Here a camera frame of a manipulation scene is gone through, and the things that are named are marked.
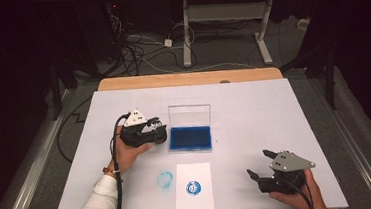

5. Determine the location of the white paper sheet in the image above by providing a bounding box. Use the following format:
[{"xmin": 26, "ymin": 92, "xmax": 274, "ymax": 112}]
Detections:
[{"xmin": 171, "ymin": 161, "xmax": 216, "ymax": 209}]

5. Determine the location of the stamp with clear crystal handle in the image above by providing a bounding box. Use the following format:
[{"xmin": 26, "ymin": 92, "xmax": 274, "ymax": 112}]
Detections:
[{"xmin": 149, "ymin": 120, "xmax": 169, "ymax": 142}]

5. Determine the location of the black floor cable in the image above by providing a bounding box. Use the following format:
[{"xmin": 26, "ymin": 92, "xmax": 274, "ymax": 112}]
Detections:
[{"xmin": 53, "ymin": 95, "xmax": 100, "ymax": 165}]

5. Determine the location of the long white floor cable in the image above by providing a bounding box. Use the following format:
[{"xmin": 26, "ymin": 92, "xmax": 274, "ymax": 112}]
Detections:
[{"xmin": 136, "ymin": 47, "xmax": 259, "ymax": 80}]

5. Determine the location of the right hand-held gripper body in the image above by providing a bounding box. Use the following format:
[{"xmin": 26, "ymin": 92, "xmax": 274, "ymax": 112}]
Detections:
[{"xmin": 255, "ymin": 147, "xmax": 319, "ymax": 198}]

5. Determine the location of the blue ink pad clear case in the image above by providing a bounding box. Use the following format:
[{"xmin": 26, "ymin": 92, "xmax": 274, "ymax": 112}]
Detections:
[{"xmin": 166, "ymin": 102, "xmax": 215, "ymax": 156}]

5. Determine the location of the white metal desk frame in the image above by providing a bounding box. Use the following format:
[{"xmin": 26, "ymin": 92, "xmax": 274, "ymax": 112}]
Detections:
[{"xmin": 164, "ymin": 0, "xmax": 325, "ymax": 74}]

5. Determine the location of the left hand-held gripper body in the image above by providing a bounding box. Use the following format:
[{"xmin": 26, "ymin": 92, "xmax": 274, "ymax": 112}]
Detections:
[{"xmin": 117, "ymin": 107, "xmax": 159, "ymax": 150}]

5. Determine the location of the grey metal rail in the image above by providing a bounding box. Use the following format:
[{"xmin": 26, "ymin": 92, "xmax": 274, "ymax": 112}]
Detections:
[
  {"xmin": 0, "ymin": 88, "xmax": 84, "ymax": 209},
  {"xmin": 305, "ymin": 69, "xmax": 371, "ymax": 209}
]

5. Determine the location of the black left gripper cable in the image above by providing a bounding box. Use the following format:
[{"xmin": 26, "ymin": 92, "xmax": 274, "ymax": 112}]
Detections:
[{"xmin": 106, "ymin": 112, "xmax": 140, "ymax": 209}]

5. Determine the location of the person's left hand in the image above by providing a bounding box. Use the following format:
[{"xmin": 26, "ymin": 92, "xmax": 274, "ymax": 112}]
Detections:
[{"xmin": 103, "ymin": 124, "xmax": 156, "ymax": 177}]

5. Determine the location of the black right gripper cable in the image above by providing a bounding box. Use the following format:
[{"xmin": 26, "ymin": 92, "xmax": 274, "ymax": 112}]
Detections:
[{"xmin": 283, "ymin": 174, "xmax": 317, "ymax": 209}]

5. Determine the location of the wooden table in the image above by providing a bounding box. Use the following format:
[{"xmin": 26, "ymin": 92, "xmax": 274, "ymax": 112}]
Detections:
[{"xmin": 95, "ymin": 64, "xmax": 285, "ymax": 94}]

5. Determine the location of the person's right hand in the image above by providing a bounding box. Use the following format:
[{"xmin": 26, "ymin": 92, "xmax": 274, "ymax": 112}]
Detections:
[{"xmin": 267, "ymin": 168, "xmax": 328, "ymax": 209}]

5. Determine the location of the white power strip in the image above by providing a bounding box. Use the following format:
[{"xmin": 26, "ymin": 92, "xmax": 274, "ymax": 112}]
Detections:
[{"xmin": 296, "ymin": 17, "xmax": 312, "ymax": 31}]

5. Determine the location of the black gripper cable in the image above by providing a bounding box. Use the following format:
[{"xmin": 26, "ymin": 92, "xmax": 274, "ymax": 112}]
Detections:
[
  {"xmin": 106, "ymin": 112, "xmax": 140, "ymax": 209},
  {"xmin": 283, "ymin": 174, "xmax": 317, "ymax": 209}
]

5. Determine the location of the black stand leg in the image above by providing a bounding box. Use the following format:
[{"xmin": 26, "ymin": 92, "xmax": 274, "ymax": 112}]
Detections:
[
  {"xmin": 278, "ymin": 39, "xmax": 339, "ymax": 115},
  {"xmin": 47, "ymin": 58, "xmax": 64, "ymax": 122}
]

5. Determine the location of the large white board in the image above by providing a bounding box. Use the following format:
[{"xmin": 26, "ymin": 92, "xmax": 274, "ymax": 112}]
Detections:
[{"xmin": 43, "ymin": 71, "xmax": 350, "ymax": 209}]

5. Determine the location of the beaded bracelet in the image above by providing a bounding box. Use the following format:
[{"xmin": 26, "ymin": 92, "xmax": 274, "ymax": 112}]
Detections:
[{"xmin": 101, "ymin": 165, "xmax": 122, "ymax": 179}]

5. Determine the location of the black round stamp cap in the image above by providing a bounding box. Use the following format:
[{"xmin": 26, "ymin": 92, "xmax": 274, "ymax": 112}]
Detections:
[{"xmin": 151, "ymin": 136, "xmax": 170, "ymax": 147}]

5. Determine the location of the tangle of floor cables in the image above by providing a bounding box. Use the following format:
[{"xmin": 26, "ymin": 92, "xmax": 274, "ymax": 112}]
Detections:
[{"xmin": 106, "ymin": 0, "xmax": 202, "ymax": 78}]

